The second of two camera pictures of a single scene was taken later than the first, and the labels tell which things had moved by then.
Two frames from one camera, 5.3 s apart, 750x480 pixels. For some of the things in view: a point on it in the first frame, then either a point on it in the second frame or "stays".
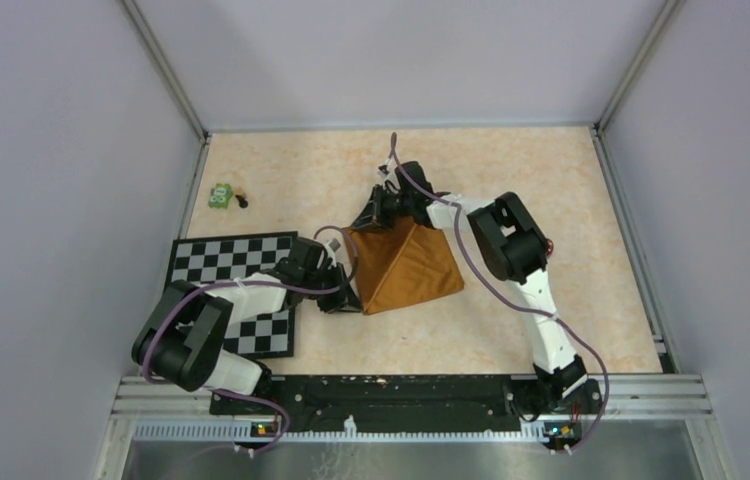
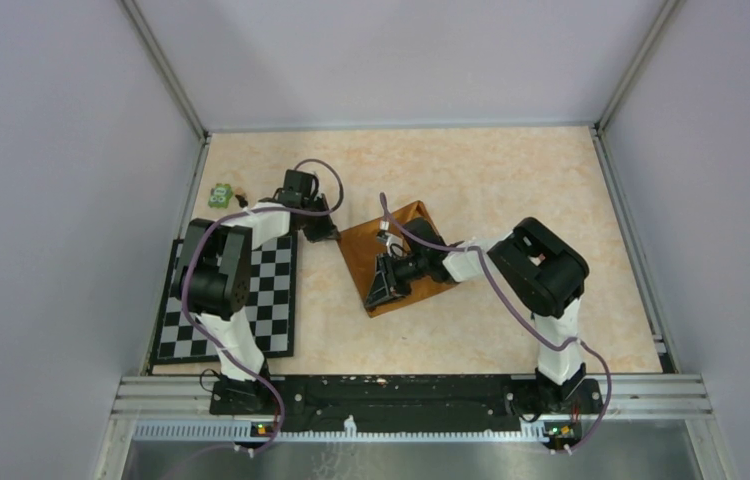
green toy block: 220,195 stays
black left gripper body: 327,276 → 318,227
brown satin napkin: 403,265 stays
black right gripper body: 386,208 → 399,273
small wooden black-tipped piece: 242,198 stays
